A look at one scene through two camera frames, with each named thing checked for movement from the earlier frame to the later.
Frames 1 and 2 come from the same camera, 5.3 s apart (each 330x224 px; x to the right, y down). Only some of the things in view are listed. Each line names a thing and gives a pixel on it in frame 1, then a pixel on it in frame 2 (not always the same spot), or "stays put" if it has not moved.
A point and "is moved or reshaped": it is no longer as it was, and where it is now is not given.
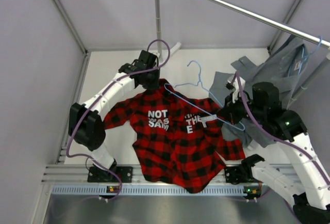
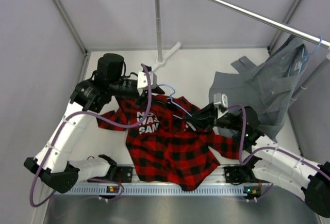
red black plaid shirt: (179, 138) is moved or reshaped
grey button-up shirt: (281, 68) stays put
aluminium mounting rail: (72, 180) stays put
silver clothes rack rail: (292, 30) stays put
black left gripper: (154, 85) to (142, 100)
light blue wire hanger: (207, 91) to (172, 100)
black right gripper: (229, 111) to (206, 118)
